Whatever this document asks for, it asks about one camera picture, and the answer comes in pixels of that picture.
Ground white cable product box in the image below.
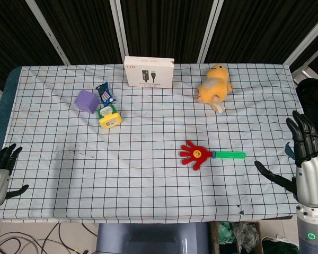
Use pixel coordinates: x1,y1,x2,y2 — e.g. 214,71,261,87
123,56,175,88

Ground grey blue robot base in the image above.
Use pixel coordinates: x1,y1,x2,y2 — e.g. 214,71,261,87
96,223,210,254

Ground blue snack packet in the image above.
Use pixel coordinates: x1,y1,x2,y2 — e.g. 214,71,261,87
95,82,117,104

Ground cardboard box with bags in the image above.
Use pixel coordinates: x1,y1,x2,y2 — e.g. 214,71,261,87
211,221,263,254

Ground black chair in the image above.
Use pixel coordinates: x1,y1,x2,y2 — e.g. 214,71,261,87
296,78,318,135

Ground black floor cables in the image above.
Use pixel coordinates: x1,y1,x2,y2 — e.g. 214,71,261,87
0,221,99,254

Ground yellow plush toy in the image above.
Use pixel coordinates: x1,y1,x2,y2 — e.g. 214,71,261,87
196,62,234,114

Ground red hand clapper toy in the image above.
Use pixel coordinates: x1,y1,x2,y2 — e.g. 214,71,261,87
179,140,247,171

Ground purple foam cube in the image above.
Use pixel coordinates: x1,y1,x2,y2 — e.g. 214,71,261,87
74,89,100,115

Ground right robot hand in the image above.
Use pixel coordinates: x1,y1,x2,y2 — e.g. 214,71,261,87
254,110,318,208

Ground checkered white tablecloth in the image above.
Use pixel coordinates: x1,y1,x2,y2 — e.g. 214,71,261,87
0,62,308,224

